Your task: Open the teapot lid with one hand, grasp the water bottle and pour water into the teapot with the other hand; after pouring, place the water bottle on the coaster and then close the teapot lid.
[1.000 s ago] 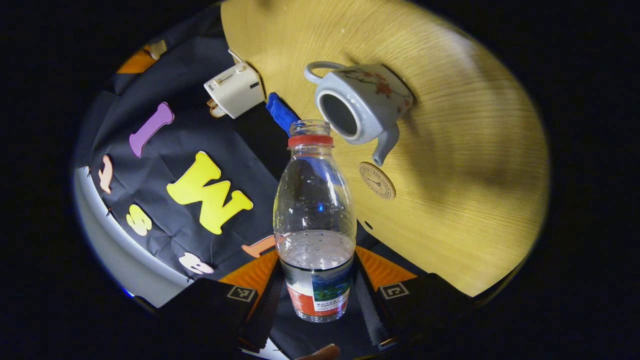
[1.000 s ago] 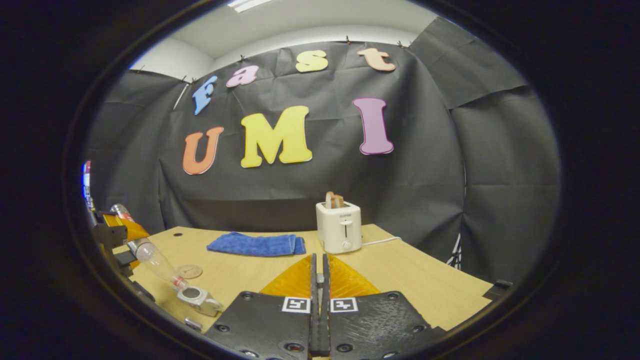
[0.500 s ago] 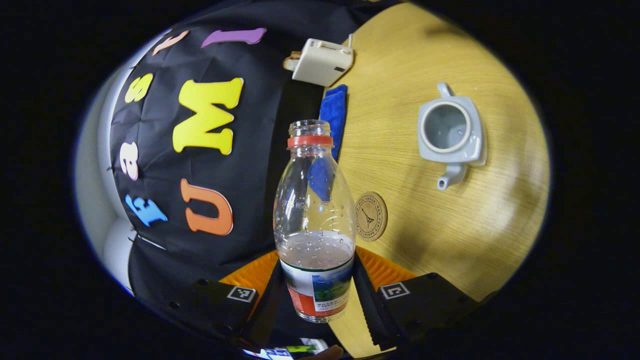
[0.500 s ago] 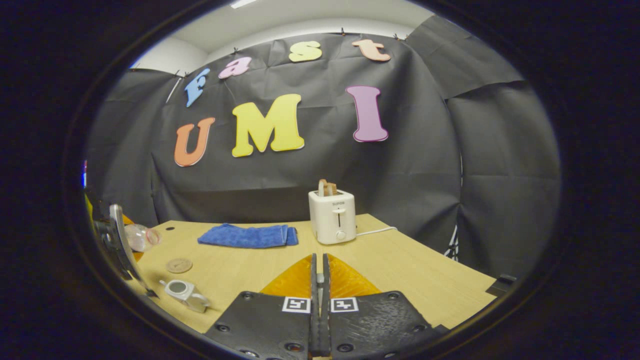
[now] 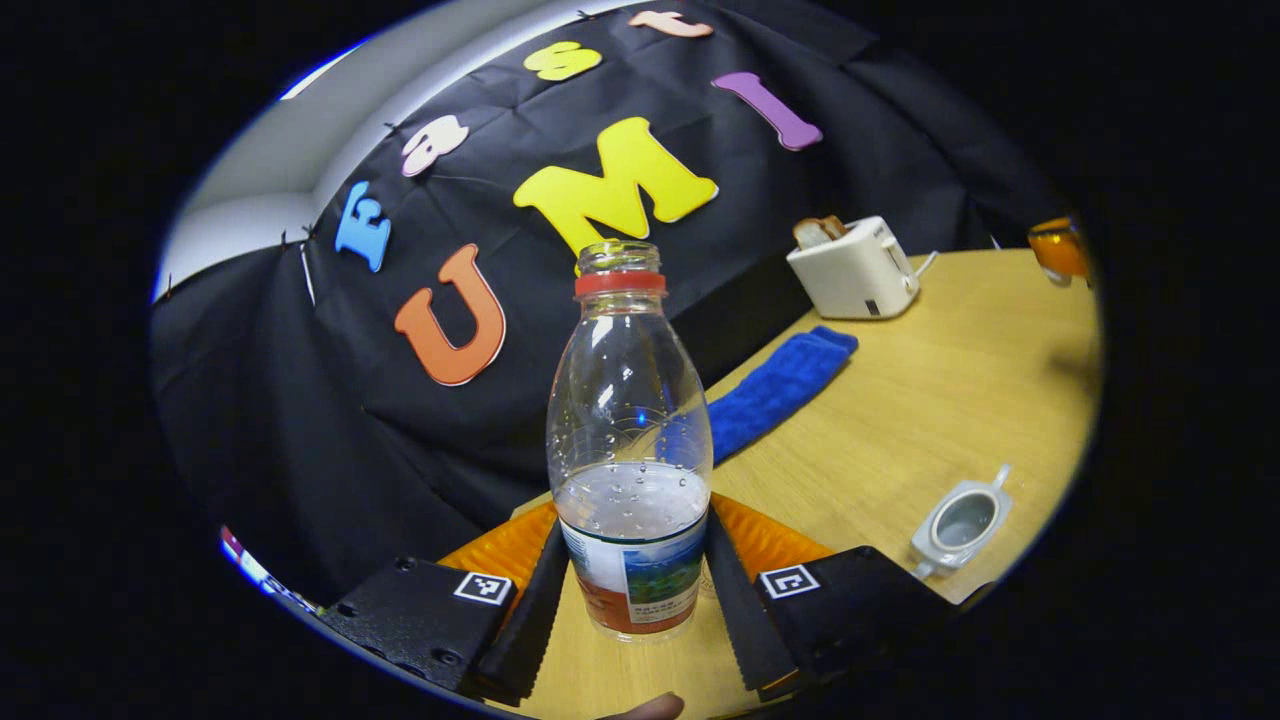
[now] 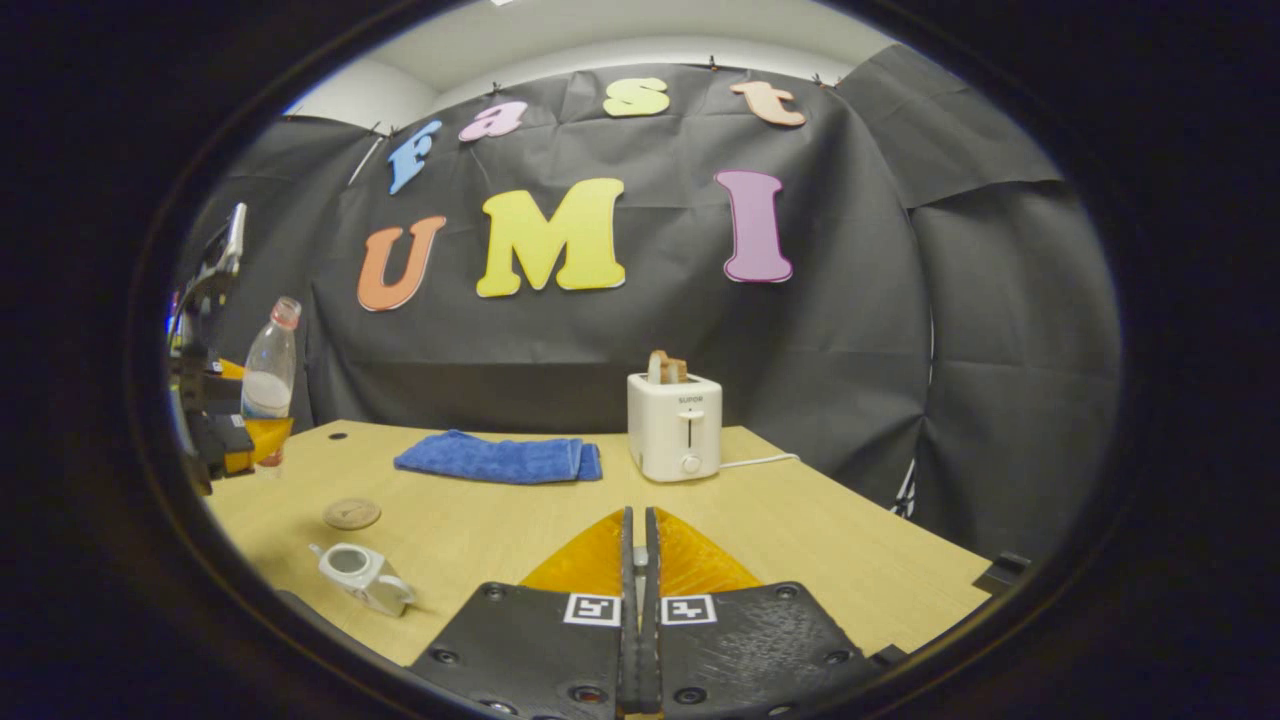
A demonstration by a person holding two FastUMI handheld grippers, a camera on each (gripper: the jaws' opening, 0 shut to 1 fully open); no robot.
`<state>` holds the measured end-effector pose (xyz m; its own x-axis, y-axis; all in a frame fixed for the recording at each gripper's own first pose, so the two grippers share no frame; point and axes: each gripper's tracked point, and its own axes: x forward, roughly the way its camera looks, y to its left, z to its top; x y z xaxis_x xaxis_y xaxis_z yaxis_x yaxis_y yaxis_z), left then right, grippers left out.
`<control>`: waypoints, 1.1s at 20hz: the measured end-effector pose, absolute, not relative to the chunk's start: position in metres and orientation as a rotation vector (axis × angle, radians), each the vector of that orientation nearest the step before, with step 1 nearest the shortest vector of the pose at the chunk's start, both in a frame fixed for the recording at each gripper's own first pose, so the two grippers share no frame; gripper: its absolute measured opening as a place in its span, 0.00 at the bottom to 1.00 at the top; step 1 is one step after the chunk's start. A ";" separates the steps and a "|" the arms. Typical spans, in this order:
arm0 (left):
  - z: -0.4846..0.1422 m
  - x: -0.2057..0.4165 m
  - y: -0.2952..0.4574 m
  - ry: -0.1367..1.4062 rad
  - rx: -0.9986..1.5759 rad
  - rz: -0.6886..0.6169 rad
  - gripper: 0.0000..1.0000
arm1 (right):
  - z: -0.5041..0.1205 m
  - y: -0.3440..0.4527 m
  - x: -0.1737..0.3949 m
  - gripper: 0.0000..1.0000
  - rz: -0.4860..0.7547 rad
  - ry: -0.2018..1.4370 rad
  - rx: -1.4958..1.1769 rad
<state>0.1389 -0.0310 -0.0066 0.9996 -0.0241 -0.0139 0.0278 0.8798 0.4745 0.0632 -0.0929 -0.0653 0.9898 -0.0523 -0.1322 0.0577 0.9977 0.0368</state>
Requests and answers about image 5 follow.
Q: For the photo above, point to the toasted bread slice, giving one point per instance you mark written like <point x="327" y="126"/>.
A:
<point x="820" y="232"/>

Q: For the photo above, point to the blue folded towel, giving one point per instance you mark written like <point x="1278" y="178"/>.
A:
<point x="780" y="385"/>

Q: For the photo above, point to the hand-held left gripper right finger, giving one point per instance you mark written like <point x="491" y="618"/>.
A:
<point x="740" y="620"/>

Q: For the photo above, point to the white toaster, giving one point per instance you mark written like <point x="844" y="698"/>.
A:
<point x="850" y="275"/>

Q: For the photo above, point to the black backdrop cloth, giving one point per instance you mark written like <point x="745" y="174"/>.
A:
<point x="300" y="420"/>

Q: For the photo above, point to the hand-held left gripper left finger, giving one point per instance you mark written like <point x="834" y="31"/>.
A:
<point x="525" y="630"/>

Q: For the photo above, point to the computer monitor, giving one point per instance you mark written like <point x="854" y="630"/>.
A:
<point x="245" y="560"/>

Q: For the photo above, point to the clear plastic water bottle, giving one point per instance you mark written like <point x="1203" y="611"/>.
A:
<point x="625" y="400"/>

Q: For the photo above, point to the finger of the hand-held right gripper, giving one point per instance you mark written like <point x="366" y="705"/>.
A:
<point x="1058" y="250"/>

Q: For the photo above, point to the white ceramic teacup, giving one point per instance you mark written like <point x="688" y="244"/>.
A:
<point x="960" y="525"/>

